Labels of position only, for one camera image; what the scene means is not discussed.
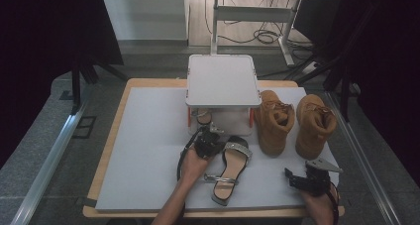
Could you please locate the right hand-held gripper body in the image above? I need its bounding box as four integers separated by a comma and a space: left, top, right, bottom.
294, 157, 344, 197

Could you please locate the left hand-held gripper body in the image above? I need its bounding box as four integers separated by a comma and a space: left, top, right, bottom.
193, 121, 226, 160

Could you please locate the black sandal with silver strap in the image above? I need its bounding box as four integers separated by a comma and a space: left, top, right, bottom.
191, 107, 214, 126
202, 135, 254, 207

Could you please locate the tan suede boot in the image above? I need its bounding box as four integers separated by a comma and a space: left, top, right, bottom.
253, 89, 296, 159
294, 93, 339, 161

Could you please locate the white two-tier shoe rack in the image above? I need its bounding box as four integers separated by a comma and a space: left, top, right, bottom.
184, 54, 263, 138

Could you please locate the person's left hand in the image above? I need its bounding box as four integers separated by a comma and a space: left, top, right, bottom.
180, 148, 215, 187

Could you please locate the white foam mat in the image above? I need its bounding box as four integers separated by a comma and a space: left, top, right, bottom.
94, 85, 341, 213

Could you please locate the white power strip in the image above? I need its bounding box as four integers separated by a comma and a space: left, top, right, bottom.
301, 60, 321, 74

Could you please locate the dark curtain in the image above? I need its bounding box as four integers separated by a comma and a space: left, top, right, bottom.
293, 0, 420, 186
0, 0, 125, 169

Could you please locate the black tripod stand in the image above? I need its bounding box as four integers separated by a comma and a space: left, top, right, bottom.
70, 50, 128, 115

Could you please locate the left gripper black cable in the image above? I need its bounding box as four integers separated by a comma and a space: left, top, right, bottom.
176, 127, 203, 183

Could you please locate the coiled black floor cable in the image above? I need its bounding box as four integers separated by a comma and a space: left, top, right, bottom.
216, 20, 315, 50

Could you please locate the white metal desk frame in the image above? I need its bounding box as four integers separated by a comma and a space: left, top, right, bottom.
210, 0, 303, 66

